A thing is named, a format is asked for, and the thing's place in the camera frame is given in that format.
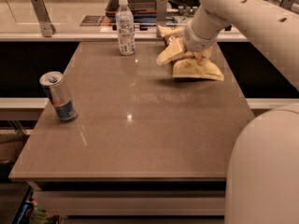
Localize middle metal glass bracket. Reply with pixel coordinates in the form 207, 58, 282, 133
156, 0, 167, 37

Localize grey table drawer unit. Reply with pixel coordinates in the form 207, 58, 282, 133
33, 180, 226, 218

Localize brown yellow chip bag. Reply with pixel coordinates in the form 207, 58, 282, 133
159, 26, 224, 81

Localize blue green packages in bin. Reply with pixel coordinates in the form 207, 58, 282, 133
12, 202, 59, 224

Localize clear plastic water bottle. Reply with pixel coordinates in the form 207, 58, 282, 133
115, 0, 135, 55

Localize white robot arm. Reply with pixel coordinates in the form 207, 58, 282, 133
183, 0, 299, 224

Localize redbull can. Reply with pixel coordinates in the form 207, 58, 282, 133
39, 71, 78, 121

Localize left metal glass bracket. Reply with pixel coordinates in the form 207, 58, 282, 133
30, 0, 56, 37

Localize metal glass bracket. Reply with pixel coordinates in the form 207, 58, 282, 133
156, 0, 167, 37
30, 0, 56, 37

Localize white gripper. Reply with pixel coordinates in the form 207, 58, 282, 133
157, 19, 219, 65

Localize dark tray with orange rim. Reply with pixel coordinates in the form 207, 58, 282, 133
105, 0, 165, 18

